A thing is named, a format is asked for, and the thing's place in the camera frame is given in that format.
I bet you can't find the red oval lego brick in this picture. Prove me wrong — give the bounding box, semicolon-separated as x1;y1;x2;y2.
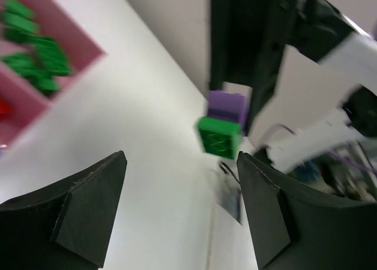
0;98;14;121

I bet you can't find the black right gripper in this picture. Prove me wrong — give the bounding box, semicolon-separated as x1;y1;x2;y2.
209;0;303;127

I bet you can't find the purple scalloped lego brick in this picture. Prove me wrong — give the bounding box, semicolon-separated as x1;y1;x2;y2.
207;90;247;128

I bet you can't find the green arched lego brick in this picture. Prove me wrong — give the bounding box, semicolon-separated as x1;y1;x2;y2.
1;52;39;77

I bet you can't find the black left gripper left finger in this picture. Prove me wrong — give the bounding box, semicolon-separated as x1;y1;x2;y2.
1;151;127;270

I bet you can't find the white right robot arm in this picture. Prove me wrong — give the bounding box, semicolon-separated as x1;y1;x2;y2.
209;0;376;172

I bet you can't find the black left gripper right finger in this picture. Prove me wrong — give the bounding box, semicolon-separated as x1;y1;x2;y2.
237;152;376;269

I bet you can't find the small green lego brick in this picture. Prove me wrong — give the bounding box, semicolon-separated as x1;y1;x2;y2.
2;21;39;44

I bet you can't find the green studded lego plate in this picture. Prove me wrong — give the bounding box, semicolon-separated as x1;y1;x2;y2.
30;36;72;77

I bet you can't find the green lego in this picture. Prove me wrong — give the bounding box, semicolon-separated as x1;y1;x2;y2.
1;0;35;19

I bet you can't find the large pink container tray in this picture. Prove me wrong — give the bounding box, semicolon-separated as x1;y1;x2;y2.
0;0;107;108

